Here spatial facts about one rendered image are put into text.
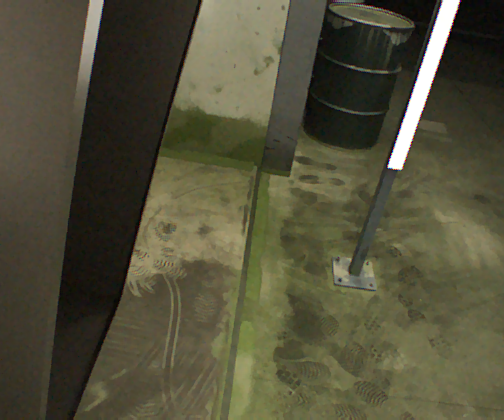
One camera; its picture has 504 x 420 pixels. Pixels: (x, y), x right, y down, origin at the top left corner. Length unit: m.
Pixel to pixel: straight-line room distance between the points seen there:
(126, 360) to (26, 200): 1.39
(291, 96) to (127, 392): 1.74
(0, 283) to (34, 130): 0.17
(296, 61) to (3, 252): 2.27
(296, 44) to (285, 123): 0.45
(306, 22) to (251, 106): 0.55
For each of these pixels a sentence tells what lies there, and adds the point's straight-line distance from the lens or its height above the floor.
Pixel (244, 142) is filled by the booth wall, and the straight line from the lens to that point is 2.77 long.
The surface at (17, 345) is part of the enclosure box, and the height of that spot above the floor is 1.05.
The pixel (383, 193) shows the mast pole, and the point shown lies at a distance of 1.99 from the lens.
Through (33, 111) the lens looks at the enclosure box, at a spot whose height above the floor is 1.31.
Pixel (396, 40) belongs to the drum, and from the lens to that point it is 3.14.
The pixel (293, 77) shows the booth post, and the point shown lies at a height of 0.62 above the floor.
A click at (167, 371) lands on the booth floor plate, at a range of 1.71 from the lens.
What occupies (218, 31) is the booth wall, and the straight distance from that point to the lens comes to 2.57.
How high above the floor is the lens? 1.44
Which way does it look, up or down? 35 degrees down
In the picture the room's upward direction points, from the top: 10 degrees clockwise
